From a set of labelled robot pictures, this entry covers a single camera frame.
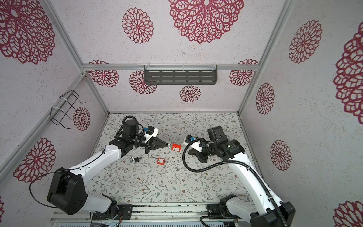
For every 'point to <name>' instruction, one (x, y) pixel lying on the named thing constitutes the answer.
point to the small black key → (136, 159)
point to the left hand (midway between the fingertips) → (165, 146)
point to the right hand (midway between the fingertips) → (191, 148)
